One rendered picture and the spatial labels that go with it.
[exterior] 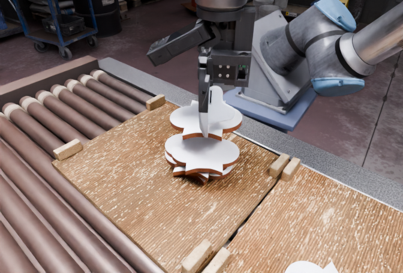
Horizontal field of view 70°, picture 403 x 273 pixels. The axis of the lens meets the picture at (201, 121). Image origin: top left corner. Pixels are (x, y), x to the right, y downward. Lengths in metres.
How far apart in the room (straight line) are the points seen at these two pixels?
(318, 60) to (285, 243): 0.46
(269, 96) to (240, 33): 0.52
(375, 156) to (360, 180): 1.64
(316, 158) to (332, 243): 0.24
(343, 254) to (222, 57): 0.38
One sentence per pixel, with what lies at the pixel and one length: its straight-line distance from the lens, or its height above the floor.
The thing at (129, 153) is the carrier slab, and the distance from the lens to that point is 0.69.
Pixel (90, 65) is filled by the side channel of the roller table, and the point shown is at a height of 0.94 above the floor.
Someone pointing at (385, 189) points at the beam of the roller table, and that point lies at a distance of 0.74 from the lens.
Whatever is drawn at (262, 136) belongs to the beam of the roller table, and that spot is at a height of 0.91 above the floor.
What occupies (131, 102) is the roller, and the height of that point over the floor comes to 0.92.
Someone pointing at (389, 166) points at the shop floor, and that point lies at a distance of 2.34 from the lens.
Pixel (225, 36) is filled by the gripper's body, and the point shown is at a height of 1.24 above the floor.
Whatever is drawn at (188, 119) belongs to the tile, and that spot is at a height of 1.08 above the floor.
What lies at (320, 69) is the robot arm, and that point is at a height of 1.07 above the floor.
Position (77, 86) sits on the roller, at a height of 0.92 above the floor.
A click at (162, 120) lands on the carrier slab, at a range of 0.78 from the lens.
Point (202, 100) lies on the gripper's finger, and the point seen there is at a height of 1.15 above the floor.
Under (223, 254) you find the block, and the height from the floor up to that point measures 0.96.
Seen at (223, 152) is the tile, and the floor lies 1.00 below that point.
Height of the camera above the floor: 1.39
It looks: 36 degrees down
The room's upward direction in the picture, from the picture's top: straight up
